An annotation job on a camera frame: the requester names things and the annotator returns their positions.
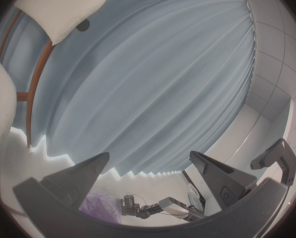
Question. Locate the pale blue curtain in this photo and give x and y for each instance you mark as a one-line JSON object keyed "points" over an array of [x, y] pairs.
{"points": [[150, 71]]}

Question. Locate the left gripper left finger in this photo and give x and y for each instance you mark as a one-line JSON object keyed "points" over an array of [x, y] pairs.
{"points": [[84, 182]]}

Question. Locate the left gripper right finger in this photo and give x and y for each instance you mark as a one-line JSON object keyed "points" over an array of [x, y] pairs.
{"points": [[216, 182]]}

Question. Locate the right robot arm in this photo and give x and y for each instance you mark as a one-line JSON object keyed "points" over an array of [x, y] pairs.
{"points": [[172, 204]]}

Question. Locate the white cushioned wooden chair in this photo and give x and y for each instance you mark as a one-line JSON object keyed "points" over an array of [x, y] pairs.
{"points": [[61, 6]]}

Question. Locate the purple plastic bag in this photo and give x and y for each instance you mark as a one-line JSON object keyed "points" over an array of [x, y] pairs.
{"points": [[100, 204]]}

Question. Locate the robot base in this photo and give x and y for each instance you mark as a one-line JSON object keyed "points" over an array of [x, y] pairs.
{"points": [[196, 217]]}

